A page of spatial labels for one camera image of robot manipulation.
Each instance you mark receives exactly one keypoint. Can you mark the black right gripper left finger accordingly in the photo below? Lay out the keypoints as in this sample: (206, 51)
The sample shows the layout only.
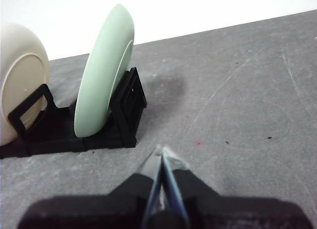
(104, 209)

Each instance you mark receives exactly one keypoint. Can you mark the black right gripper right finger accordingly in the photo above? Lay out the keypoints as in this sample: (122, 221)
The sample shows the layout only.
(223, 214)

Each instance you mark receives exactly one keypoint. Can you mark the black plate rack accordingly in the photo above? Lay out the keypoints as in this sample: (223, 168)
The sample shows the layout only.
(57, 135)

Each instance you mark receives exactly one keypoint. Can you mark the pale green plate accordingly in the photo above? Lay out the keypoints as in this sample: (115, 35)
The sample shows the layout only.
(99, 85)

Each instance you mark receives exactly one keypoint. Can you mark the cream white plate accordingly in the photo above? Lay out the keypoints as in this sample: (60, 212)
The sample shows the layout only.
(19, 78)

